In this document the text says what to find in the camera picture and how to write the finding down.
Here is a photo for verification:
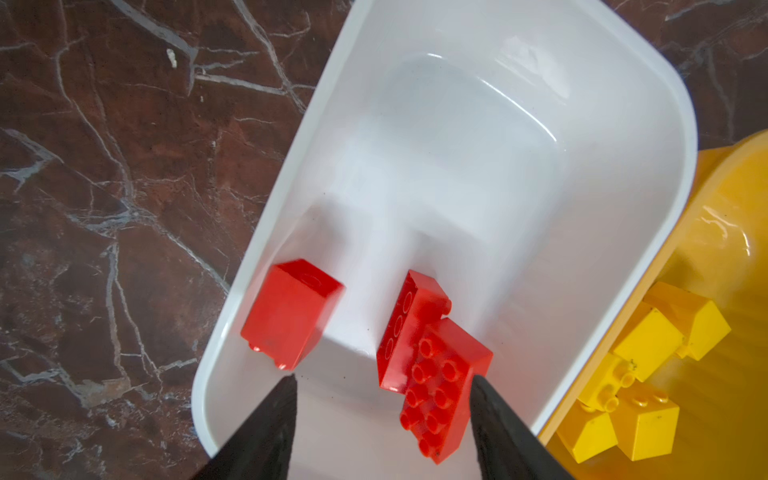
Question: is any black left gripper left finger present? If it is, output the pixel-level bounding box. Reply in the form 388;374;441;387
194;375;298;479

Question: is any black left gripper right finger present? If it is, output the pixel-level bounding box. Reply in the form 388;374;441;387
469;375;573;480

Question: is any yellow lego brick cluster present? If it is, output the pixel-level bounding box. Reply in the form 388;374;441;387
644;282;731;361
610;382;680;461
578;353;636;413

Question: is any small red lego brick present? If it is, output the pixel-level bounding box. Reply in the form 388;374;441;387
241;259;345;370

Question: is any red lego brick long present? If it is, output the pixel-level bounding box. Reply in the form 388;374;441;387
376;270;452;394

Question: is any yellow plastic container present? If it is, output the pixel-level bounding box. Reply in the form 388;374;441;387
548;132;767;479

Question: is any white plastic container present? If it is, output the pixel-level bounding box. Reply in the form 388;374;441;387
192;1;697;479

